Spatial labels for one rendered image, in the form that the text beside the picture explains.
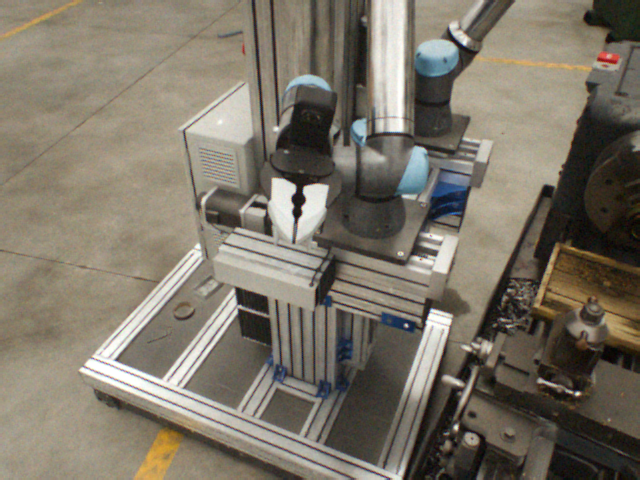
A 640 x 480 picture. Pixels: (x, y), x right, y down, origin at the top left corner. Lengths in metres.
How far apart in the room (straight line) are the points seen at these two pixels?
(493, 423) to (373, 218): 0.50
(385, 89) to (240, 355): 1.53
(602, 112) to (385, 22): 0.99
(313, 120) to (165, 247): 2.51
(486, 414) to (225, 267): 0.66
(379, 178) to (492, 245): 2.32
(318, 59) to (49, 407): 1.92
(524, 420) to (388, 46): 0.81
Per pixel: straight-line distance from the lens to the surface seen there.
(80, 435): 2.39
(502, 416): 1.23
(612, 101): 1.75
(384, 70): 0.84
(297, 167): 0.60
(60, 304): 2.91
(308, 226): 0.53
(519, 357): 1.26
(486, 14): 1.59
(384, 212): 1.15
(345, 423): 1.98
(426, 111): 1.55
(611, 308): 1.58
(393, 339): 2.22
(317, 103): 0.57
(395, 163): 0.80
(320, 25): 0.98
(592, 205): 1.69
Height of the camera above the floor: 1.91
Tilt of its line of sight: 40 degrees down
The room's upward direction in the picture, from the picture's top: straight up
